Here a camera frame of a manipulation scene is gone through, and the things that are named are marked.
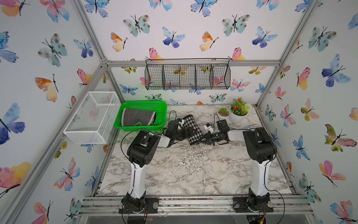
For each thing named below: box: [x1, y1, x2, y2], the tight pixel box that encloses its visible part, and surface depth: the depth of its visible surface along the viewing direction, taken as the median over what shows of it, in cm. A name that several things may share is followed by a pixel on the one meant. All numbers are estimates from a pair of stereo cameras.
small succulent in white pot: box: [217, 107, 231, 120], surface depth 106 cm
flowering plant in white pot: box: [229, 96, 253, 124], surface depth 101 cm
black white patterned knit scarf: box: [182, 114, 204, 146], surface depth 97 cm
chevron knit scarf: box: [121, 107, 157, 127], surface depth 103 cm
